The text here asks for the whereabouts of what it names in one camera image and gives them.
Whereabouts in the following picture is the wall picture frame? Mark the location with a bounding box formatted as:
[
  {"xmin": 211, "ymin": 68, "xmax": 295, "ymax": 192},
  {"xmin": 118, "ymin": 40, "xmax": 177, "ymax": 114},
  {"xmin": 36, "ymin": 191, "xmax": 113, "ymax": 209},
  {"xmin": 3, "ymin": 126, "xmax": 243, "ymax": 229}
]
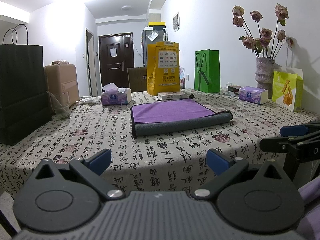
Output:
[{"xmin": 172, "ymin": 13, "xmax": 181, "ymax": 32}]

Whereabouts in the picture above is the black paper shopping bag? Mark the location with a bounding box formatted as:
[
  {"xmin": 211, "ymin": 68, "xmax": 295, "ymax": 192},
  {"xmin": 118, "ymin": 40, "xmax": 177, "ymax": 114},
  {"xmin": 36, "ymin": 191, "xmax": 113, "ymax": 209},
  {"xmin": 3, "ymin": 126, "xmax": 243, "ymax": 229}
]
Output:
[{"xmin": 1, "ymin": 40, "xmax": 52, "ymax": 146}]

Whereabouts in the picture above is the clear glass cup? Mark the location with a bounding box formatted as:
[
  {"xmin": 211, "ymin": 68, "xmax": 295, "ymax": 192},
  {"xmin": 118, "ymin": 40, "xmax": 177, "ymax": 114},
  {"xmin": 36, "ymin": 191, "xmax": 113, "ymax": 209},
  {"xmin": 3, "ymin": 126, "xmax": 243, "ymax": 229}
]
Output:
[{"xmin": 47, "ymin": 91, "xmax": 70, "ymax": 120}]

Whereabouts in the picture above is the calligraphy print tablecloth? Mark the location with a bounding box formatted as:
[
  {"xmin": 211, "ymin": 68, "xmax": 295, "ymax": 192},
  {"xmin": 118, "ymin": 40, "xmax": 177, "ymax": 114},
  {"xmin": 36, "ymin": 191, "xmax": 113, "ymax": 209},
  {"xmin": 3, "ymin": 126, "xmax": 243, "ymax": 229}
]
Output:
[{"xmin": 1, "ymin": 89, "xmax": 319, "ymax": 197}]

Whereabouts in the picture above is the grey refrigerator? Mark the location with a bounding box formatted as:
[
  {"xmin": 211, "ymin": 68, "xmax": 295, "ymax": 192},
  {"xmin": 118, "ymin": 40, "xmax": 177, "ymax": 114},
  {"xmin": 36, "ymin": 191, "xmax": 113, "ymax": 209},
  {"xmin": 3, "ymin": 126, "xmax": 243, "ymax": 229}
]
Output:
[{"xmin": 142, "ymin": 28, "xmax": 164, "ymax": 67}]

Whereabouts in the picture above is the purple tissue pack right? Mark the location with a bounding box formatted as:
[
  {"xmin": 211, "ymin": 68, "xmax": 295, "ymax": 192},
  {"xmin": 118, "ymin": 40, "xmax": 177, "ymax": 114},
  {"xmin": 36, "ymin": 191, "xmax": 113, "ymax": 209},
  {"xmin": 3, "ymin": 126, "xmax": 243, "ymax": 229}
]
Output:
[{"xmin": 239, "ymin": 86, "xmax": 268, "ymax": 105}]

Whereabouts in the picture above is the dark brown entrance door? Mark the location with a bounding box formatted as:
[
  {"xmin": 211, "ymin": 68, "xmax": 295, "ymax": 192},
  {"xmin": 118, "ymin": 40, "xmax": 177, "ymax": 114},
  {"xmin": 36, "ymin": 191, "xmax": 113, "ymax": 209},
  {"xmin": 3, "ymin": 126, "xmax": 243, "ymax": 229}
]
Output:
[{"xmin": 99, "ymin": 33, "xmax": 135, "ymax": 87}]

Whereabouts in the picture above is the round ceiling lamp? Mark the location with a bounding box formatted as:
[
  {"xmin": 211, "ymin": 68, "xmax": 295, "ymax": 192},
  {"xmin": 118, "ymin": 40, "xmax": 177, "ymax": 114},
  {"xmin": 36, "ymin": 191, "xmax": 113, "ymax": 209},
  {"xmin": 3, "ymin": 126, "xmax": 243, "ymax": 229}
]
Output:
[{"xmin": 121, "ymin": 5, "xmax": 133, "ymax": 11}]

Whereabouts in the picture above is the yellow paper bag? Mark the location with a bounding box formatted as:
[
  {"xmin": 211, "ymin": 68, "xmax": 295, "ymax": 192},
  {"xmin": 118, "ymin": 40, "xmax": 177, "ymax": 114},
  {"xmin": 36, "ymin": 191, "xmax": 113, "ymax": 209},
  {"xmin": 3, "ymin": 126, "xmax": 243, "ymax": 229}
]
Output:
[{"xmin": 146, "ymin": 41, "xmax": 180, "ymax": 96}]

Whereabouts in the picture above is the brown storage box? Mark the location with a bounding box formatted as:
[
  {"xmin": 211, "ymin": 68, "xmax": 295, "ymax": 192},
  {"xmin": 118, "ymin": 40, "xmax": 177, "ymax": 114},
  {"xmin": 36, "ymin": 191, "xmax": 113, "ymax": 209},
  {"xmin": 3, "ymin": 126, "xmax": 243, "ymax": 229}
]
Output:
[{"xmin": 127, "ymin": 67, "xmax": 147, "ymax": 92}]

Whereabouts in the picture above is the yellow box on refrigerator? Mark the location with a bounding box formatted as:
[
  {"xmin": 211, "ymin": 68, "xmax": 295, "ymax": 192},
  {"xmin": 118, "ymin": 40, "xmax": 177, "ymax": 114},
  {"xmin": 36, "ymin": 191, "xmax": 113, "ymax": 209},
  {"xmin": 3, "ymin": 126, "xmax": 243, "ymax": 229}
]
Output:
[{"xmin": 148, "ymin": 22, "xmax": 166, "ymax": 28}]

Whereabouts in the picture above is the purple tissue pack left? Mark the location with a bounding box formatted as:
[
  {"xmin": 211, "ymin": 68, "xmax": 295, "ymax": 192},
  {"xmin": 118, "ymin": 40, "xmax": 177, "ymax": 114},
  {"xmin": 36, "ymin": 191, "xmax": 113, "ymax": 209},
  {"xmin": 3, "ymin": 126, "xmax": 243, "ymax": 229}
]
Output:
[{"xmin": 100, "ymin": 83, "xmax": 132, "ymax": 106}]

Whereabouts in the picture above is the lime green gift box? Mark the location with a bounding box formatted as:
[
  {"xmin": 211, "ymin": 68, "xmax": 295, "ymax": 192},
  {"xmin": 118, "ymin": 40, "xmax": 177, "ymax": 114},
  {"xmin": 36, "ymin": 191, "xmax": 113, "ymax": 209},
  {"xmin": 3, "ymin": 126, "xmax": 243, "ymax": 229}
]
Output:
[{"xmin": 272, "ymin": 67, "xmax": 304, "ymax": 112}]

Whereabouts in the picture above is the purple and grey towel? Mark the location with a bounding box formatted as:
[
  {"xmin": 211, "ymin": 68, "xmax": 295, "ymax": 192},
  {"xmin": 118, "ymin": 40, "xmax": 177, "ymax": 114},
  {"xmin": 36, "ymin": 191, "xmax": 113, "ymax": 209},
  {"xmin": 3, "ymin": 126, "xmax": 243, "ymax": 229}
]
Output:
[{"xmin": 131, "ymin": 99, "xmax": 233, "ymax": 138}]

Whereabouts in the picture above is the white book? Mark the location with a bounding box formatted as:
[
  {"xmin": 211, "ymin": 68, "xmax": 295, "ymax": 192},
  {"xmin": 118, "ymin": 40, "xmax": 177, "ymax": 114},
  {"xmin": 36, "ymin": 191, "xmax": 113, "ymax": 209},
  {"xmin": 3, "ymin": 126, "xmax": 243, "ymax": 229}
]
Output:
[{"xmin": 157, "ymin": 92, "xmax": 188, "ymax": 101}]

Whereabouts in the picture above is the pink hard-shell suitcase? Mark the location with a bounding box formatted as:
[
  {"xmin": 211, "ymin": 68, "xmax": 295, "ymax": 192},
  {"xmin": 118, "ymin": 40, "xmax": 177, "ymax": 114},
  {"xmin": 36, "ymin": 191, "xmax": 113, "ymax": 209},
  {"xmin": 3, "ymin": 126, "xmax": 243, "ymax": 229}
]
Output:
[{"xmin": 44, "ymin": 63, "xmax": 79, "ymax": 112}]

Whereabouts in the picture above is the crumpled white tissue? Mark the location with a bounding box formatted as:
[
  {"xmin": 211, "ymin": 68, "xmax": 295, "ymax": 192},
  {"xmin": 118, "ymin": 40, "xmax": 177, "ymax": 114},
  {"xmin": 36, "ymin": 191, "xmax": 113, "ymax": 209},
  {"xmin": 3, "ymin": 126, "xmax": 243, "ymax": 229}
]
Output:
[{"xmin": 80, "ymin": 96, "xmax": 101, "ymax": 105}]

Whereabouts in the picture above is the grey textured vase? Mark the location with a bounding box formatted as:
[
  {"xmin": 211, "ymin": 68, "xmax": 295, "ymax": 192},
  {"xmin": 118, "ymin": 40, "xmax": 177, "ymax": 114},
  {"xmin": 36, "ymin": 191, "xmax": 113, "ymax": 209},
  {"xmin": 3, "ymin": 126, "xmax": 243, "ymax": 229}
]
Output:
[{"xmin": 255, "ymin": 57, "xmax": 275, "ymax": 99}]

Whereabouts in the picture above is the purple tissue pack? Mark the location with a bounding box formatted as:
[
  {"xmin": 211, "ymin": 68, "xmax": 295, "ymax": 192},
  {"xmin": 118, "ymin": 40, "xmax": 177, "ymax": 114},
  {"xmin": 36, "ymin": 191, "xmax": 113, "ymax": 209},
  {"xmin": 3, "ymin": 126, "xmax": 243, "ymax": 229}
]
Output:
[
  {"xmin": 100, "ymin": 83, "xmax": 132, "ymax": 106},
  {"xmin": 239, "ymin": 86, "xmax": 268, "ymax": 105}
]

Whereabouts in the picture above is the green paper shopping bag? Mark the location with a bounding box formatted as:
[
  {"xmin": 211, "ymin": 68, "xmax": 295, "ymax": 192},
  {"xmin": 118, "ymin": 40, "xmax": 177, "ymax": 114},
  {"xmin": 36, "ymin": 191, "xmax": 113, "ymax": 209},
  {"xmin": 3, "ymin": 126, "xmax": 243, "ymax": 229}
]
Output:
[{"xmin": 194, "ymin": 49, "xmax": 220, "ymax": 93}]

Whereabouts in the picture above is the dark flat box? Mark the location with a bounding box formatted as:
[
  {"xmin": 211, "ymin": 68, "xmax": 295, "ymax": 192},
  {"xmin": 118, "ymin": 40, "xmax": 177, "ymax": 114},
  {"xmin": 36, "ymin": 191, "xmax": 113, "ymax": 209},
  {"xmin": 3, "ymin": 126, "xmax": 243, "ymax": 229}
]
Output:
[{"xmin": 227, "ymin": 85, "xmax": 242, "ymax": 94}]

